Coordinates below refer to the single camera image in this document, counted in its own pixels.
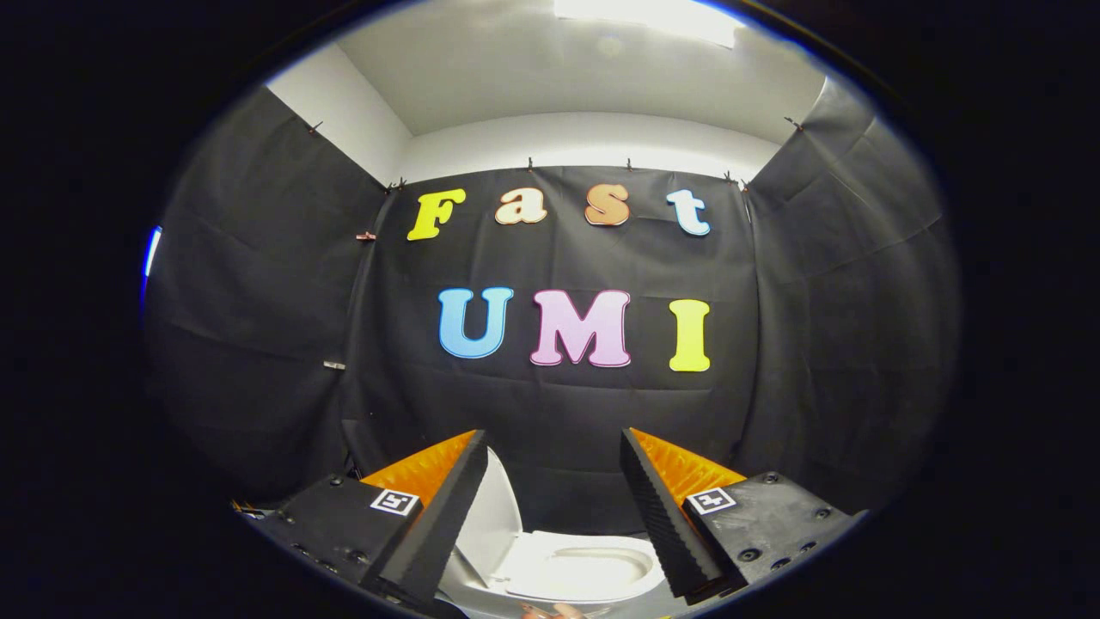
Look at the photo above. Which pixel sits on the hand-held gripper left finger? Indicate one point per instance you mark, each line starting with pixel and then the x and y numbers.
pixel 443 524

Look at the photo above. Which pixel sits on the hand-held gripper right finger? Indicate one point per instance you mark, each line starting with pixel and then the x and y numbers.
pixel 657 524

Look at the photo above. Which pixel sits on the white toilet bowl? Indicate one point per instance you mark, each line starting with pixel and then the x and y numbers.
pixel 468 593

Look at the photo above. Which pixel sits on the white toilet seat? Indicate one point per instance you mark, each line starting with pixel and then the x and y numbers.
pixel 533 567

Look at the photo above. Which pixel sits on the black backdrop cloth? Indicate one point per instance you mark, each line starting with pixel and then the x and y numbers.
pixel 567 413

